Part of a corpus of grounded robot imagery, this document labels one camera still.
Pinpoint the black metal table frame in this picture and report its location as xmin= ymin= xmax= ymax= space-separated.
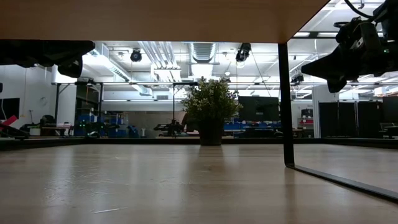
xmin=0 ymin=136 xmax=398 ymax=152

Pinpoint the black room divider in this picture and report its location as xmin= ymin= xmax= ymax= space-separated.
xmin=318 ymin=101 xmax=383 ymax=138

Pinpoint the black device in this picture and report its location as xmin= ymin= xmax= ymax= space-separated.
xmin=0 ymin=124 xmax=30 ymax=140

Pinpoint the black monitor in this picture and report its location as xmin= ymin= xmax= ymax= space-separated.
xmin=238 ymin=95 xmax=280 ymax=122

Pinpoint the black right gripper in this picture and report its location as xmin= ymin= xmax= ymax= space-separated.
xmin=300 ymin=39 xmax=398 ymax=94

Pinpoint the wooden shelf with black legs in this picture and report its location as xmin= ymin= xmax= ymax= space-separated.
xmin=0 ymin=0 xmax=398 ymax=202

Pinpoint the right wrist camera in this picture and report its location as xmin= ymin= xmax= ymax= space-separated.
xmin=334 ymin=16 xmax=379 ymax=55

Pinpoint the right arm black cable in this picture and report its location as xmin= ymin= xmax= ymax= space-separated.
xmin=333 ymin=0 xmax=376 ymax=29

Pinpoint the green potted plant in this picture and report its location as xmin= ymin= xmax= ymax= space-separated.
xmin=181 ymin=76 xmax=243 ymax=146

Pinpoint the black ceiling spotlight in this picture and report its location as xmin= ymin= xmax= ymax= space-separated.
xmin=129 ymin=49 xmax=143 ymax=63
xmin=235 ymin=42 xmax=252 ymax=63

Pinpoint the silver ventilation duct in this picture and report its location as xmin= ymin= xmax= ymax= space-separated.
xmin=189 ymin=42 xmax=217 ymax=63

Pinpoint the black wall screen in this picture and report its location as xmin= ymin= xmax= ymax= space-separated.
xmin=0 ymin=98 xmax=21 ymax=121

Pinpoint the red object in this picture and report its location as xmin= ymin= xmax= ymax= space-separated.
xmin=0 ymin=114 xmax=21 ymax=128

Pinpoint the black office chair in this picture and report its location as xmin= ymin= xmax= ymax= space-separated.
xmin=379 ymin=122 xmax=398 ymax=139

